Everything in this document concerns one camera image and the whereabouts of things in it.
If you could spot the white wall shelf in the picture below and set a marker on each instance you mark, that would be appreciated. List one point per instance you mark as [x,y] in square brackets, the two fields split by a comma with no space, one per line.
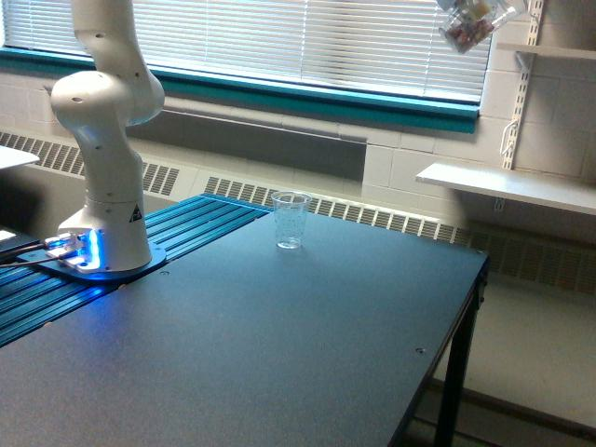
[525,187]
[553,52]

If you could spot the colourful candies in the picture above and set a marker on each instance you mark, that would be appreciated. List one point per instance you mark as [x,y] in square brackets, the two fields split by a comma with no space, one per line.
[465,30]

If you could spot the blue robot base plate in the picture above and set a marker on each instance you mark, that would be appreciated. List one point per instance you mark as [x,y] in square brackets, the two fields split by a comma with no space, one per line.
[159,258]

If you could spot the white desk corner left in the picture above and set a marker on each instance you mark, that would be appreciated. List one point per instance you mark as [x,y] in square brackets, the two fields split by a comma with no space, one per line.
[12,158]

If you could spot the white shelf rail bracket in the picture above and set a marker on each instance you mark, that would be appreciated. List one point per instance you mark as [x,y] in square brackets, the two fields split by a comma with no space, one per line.
[525,59]

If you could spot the black table leg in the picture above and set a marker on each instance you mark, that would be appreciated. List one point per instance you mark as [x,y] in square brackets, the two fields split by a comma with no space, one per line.
[456,371]

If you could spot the white window blinds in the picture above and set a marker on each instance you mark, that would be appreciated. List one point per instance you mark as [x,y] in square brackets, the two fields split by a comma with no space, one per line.
[381,47]

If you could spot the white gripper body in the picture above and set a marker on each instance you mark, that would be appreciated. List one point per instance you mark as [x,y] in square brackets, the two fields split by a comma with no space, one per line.
[503,11]

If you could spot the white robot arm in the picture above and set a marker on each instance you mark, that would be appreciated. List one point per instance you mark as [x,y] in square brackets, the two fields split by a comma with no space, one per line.
[97,107]

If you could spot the lower white wall shelf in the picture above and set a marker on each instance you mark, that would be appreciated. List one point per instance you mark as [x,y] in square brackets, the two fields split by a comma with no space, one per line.
[525,187]

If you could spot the baseboard radiator grille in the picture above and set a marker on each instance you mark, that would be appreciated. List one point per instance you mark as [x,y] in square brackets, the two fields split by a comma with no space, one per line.
[522,257]

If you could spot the clear plastic cup on table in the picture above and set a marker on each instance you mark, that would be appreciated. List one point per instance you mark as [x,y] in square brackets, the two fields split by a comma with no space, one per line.
[290,211]

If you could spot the blue slotted aluminium table section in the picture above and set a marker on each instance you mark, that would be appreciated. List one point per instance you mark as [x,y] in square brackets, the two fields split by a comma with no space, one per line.
[31,298]

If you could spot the clear plastic cup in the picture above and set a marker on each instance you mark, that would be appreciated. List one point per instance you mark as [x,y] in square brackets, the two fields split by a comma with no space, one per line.
[290,211]
[465,25]

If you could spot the upper white wall shelf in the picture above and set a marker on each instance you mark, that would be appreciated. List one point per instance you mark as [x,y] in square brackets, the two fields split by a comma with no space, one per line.
[553,52]

